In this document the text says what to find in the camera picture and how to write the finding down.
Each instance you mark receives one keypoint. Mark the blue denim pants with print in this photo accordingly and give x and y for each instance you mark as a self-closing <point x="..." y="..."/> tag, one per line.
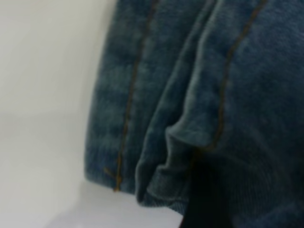
<point x="166" y="83"/>

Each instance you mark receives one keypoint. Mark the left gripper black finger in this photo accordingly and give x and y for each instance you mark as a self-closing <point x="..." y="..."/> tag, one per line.
<point x="206" y="194"/>

